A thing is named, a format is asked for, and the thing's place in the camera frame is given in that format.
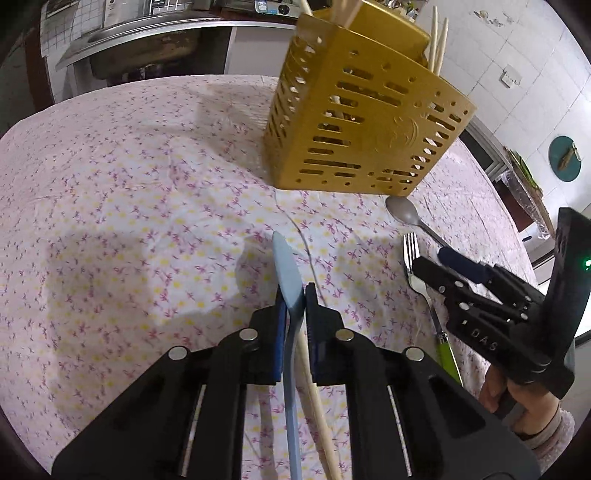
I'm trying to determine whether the yellow slotted utensil holder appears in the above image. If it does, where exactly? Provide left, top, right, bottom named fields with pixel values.
left=263, top=0, right=477, bottom=195

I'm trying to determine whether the teal round board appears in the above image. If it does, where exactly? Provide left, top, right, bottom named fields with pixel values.
left=549, top=136, right=583, bottom=182

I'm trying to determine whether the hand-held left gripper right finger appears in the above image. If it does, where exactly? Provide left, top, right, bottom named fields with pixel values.
left=305, top=282, right=541, bottom=480

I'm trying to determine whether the metal spoon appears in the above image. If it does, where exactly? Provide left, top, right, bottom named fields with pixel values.
left=385, top=196, right=451, bottom=251

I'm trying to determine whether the floral tablecloth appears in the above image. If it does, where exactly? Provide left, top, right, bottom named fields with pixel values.
left=0, top=74, right=541, bottom=480

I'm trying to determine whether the gas stove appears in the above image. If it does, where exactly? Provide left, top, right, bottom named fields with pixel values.
left=254, top=0, right=297, bottom=17

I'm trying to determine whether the green handled metal fork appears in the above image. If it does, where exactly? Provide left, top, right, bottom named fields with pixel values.
left=403, top=232, right=464, bottom=387

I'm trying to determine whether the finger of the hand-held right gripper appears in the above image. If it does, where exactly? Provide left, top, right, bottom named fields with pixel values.
left=437, top=246, right=546, bottom=315
left=411, top=257, right=548, bottom=376

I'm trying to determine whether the steel kitchen sink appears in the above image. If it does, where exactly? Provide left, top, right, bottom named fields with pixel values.
left=55, top=17, right=202, bottom=80

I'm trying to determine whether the light blue plastic spoon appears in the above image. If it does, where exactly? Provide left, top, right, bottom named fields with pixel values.
left=271, top=231, right=306, bottom=480

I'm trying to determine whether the person's right hand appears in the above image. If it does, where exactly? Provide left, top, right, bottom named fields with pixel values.
left=479, top=364, right=562, bottom=438

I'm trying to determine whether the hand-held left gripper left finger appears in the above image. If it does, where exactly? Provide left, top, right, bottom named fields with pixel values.
left=51, top=284, right=289, bottom=480

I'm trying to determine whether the brown framed glass door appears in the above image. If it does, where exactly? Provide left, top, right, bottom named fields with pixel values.
left=0, top=28, right=55, bottom=136

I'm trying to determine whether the wooden cutting board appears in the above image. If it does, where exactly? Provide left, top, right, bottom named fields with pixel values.
left=505, top=147, right=557, bottom=239

